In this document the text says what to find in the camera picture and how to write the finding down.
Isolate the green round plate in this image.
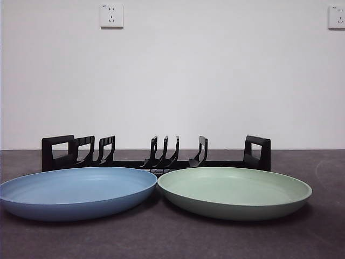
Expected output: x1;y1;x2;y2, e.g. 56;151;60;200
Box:
157;166;313;222

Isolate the blue round plate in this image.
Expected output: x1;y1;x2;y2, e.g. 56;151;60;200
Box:
0;166;158;222

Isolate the black plate rack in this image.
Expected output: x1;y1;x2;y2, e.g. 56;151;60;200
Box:
41;134;272;174

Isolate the white wall socket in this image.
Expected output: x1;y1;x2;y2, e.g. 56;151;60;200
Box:
100;3;125;30
327;5;345;30

